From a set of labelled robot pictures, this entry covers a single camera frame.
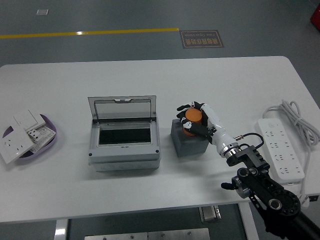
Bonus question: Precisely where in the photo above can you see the purple tray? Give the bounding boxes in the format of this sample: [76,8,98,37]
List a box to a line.
[2,113,59,165]

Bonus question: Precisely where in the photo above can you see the red cabinet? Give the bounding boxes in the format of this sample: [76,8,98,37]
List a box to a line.
[309,3,320,35]

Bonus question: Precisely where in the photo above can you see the white wall socket plate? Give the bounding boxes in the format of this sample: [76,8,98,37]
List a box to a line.
[0,124,38,165]

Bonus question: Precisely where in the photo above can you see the orange cylinder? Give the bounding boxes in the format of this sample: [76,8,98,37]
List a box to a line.
[181,107,204,138]

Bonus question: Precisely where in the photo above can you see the grey metal table bracket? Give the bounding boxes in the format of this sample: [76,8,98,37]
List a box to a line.
[198,205,222,224]

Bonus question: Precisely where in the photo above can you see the grey cube with round hole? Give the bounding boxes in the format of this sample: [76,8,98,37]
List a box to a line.
[170,118,210,158]

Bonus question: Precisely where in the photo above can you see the white perforated socket plate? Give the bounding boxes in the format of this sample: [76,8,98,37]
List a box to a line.
[31,124,56,153]

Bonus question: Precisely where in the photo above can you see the white table leg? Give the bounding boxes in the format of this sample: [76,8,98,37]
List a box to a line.
[237,202,260,240]
[54,219,69,240]

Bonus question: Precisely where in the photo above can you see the white socket insert module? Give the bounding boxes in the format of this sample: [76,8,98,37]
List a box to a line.
[26,128,42,144]

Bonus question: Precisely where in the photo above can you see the white power cord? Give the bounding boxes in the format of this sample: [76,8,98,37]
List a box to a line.
[262,99,320,201]

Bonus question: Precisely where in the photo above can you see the white wall switch plate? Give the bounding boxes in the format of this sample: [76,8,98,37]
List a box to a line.
[7,109,47,133]

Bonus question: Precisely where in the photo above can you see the steel base plate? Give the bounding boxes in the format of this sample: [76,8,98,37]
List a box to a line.
[147,227,211,240]
[84,231,149,240]

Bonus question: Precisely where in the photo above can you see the grey box with clear lid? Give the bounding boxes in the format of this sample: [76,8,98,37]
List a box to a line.
[87,94,161,173]

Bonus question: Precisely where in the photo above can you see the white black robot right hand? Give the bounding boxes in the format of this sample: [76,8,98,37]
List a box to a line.
[176,100,238,157]

